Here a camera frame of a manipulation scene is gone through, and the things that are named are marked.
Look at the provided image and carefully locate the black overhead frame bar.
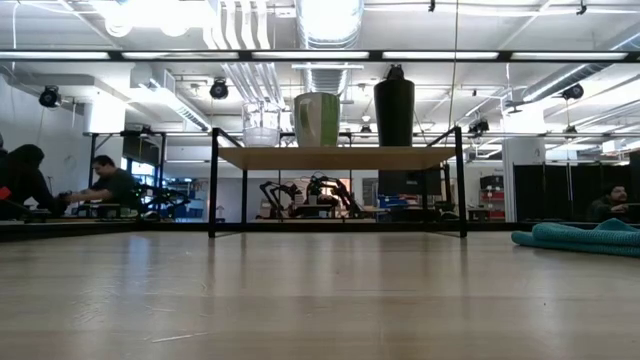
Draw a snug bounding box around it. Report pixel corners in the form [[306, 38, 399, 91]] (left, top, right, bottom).
[[0, 48, 640, 64]]

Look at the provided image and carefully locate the silver ceiling air duct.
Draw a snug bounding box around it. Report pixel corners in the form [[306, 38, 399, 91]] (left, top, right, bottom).
[[294, 0, 365, 96]]

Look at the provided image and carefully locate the wooden shelf with black frame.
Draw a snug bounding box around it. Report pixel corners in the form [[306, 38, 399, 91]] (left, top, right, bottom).
[[208, 125, 469, 240]]

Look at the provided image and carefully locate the black folding partition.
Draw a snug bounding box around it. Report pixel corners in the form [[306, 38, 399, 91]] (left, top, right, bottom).
[[513, 160, 640, 224]]

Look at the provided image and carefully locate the black ceiling spotlight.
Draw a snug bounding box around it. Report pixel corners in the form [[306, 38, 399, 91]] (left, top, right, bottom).
[[208, 77, 230, 101], [38, 84, 62, 109], [561, 82, 585, 102]]

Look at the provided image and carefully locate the teal folded cloth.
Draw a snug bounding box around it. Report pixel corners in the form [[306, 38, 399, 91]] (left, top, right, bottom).
[[510, 216, 640, 259]]

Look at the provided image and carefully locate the red storage shelf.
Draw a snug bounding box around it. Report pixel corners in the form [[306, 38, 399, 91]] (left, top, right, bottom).
[[478, 173, 507, 222]]

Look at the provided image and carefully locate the clear plastic cup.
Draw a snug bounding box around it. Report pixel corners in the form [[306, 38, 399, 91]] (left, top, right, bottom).
[[241, 100, 283, 149]]

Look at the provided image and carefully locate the green ceramic mug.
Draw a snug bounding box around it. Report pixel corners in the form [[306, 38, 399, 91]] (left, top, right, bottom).
[[292, 91, 342, 149]]

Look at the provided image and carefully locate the tall black cup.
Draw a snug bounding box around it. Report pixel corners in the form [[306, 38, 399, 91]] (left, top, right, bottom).
[[372, 63, 417, 148]]

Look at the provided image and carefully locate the person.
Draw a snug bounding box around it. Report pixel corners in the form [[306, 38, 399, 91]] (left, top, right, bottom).
[[0, 134, 69, 222], [62, 154, 142, 217], [586, 184, 635, 224]]

